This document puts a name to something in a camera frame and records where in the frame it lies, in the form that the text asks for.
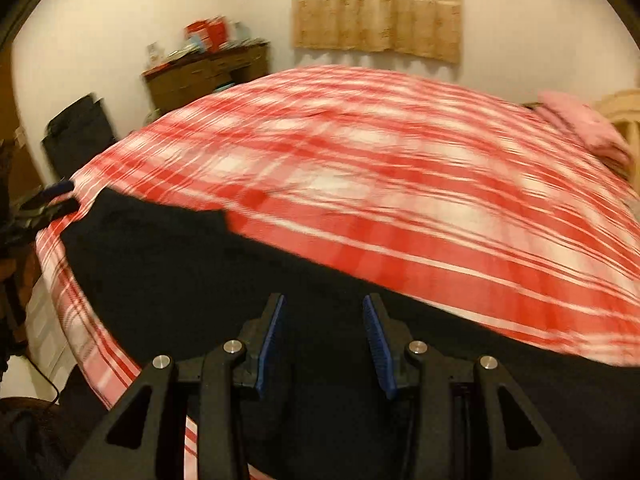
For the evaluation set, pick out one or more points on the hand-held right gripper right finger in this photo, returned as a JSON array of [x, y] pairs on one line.
[[377, 345]]

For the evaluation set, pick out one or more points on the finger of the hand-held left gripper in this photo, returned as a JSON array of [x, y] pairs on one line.
[[57, 188], [52, 208]]

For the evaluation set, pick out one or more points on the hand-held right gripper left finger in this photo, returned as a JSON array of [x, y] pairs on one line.
[[270, 340]]

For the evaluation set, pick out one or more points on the black pants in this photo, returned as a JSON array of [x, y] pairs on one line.
[[200, 270]]

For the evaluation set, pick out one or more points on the red plaid blanket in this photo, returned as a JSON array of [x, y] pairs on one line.
[[400, 185]]

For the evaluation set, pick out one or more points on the wooden dresser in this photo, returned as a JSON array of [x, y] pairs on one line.
[[200, 80]]

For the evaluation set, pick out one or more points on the red box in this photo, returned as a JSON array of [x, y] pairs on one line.
[[210, 35]]

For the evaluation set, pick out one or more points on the pink pillow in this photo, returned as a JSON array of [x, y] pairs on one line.
[[585, 120]]

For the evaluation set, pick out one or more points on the beige curtain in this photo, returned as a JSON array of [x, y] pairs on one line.
[[375, 10]]

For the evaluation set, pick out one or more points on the cream wooden headboard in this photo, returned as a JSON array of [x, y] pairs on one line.
[[625, 115]]

